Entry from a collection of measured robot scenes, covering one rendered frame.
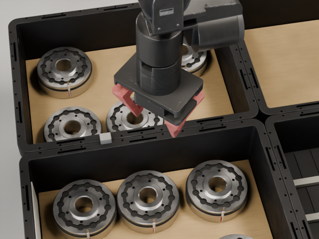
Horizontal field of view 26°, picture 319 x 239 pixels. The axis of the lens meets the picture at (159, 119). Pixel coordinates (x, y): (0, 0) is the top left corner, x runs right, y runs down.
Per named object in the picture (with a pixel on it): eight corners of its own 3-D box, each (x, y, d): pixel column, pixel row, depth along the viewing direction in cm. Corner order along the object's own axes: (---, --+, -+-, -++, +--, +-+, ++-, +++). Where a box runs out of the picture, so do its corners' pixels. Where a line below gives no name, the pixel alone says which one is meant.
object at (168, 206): (122, 230, 110) (122, 228, 109) (113, 177, 116) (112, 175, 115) (184, 219, 111) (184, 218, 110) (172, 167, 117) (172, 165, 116)
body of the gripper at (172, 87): (140, 55, 94) (140, 17, 88) (204, 89, 91) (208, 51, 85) (112, 86, 91) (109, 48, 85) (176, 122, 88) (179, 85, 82)
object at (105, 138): (100, 144, 111) (100, 140, 110) (99, 137, 111) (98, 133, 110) (111, 142, 111) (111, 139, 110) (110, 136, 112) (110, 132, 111)
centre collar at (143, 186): (135, 212, 111) (135, 210, 111) (130, 186, 114) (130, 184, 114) (165, 207, 112) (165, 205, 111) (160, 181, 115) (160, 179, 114)
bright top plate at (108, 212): (56, 240, 109) (55, 238, 108) (50, 186, 115) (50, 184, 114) (119, 230, 110) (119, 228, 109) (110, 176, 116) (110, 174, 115)
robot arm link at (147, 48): (130, 3, 81) (143, 38, 78) (186, -7, 82) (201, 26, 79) (131, 43, 87) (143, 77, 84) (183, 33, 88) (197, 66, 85)
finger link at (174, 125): (160, 102, 100) (162, 59, 92) (202, 125, 97) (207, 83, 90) (133, 133, 96) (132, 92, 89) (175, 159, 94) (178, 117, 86)
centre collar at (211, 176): (204, 200, 113) (204, 198, 112) (200, 174, 115) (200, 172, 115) (234, 197, 113) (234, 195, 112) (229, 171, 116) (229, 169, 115)
